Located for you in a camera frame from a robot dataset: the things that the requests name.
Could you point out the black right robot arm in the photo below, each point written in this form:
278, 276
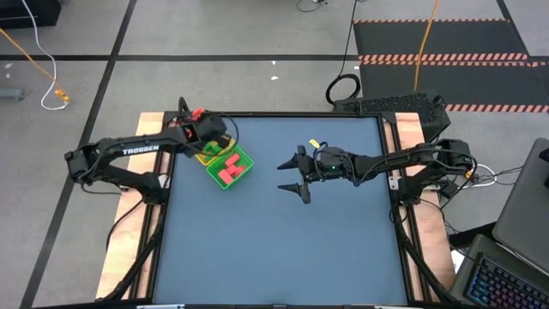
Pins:
407, 159

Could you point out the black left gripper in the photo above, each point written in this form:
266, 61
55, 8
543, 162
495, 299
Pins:
210, 126

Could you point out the red plastic basket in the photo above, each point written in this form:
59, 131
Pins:
198, 113

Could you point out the white paper sheet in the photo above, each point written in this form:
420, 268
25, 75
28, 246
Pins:
457, 258

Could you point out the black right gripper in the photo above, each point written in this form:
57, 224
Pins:
328, 165

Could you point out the black hazard-striped floor mat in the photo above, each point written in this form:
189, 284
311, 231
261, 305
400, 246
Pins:
450, 38

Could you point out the wooden side board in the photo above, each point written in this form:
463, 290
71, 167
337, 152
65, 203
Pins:
407, 129
148, 122

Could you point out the black box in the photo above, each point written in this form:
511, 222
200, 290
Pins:
25, 13

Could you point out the green plastic basket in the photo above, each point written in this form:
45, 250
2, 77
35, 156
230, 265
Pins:
214, 172

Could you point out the grey closed laptop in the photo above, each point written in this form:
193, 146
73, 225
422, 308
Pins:
523, 214

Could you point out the yellow plastic basket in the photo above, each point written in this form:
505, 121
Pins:
203, 161

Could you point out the black table frame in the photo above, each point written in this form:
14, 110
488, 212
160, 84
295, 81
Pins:
279, 114

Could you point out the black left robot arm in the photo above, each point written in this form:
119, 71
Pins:
128, 150

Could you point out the grey floor object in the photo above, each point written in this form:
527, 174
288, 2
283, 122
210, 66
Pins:
9, 93

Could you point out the black backlit keyboard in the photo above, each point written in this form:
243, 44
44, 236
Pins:
502, 287

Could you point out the black power adapter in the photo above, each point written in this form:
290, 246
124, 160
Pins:
449, 189

